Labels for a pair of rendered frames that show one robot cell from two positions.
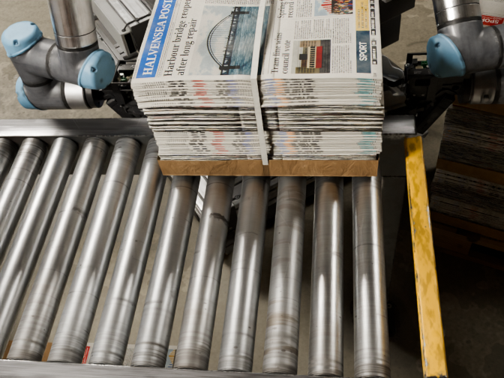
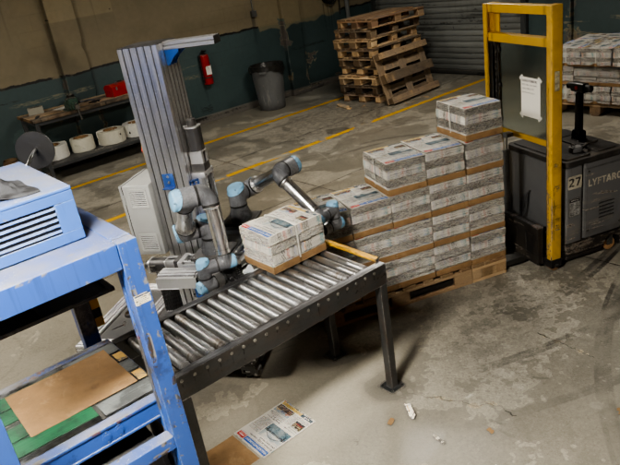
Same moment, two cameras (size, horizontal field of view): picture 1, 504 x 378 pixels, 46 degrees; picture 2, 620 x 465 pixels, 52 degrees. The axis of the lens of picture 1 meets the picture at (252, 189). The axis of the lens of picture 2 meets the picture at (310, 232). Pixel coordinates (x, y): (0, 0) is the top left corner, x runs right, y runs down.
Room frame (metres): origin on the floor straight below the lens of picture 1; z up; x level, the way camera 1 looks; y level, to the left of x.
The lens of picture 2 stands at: (-1.50, 2.37, 2.36)
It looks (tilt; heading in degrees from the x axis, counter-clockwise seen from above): 23 degrees down; 311
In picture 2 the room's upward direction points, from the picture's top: 9 degrees counter-clockwise
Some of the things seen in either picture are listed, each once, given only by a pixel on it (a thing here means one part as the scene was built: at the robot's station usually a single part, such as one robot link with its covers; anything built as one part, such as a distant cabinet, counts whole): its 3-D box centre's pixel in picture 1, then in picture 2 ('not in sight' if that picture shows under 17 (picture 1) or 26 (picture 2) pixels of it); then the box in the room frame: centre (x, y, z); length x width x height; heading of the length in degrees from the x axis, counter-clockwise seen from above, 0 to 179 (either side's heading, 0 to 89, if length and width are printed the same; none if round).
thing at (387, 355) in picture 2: not in sight; (387, 336); (0.24, -0.17, 0.34); 0.06 x 0.06 x 0.68; 77
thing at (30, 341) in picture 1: (64, 240); (265, 299); (0.62, 0.34, 0.77); 0.47 x 0.05 x 0.05; 167
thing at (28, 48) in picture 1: (36, 55); (207, 268); (0.98, 0.37, 0.90); 0.11 x 0.08 x 0.11; 58
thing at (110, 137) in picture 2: not in sight; (94, 125); (6.68, -2.84, 0.55); 1.80 x 0.70 x 1.09; 77
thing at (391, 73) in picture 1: (381, 67); not in sight; (0.88, -0.29, 0.81); 0.09 x 0.03 x 0.06; 50
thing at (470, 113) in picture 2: not in sight; (471, 188); (0.39, -1.67, 0.65); 0.39 x 0.30 x 1.29; 147
